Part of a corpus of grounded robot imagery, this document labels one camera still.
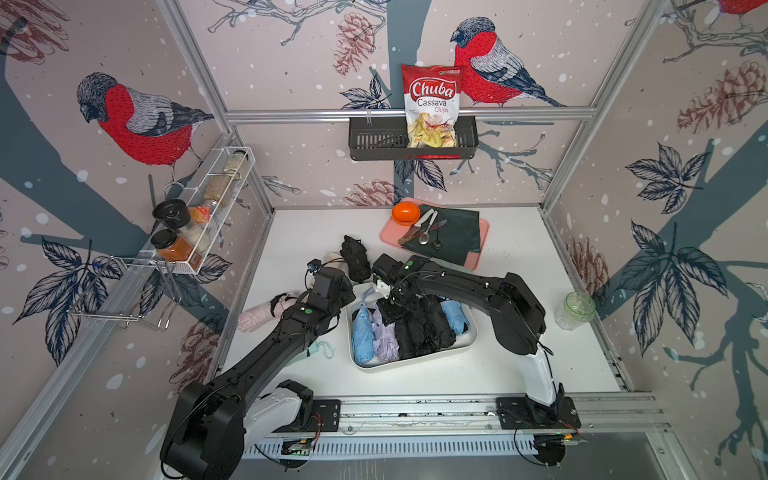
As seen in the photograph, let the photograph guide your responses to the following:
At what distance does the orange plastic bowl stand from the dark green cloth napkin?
27 mm

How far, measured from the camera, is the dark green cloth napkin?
3.56ft

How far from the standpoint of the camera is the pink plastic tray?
1.05 m

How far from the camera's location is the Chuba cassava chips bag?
83 centimetres
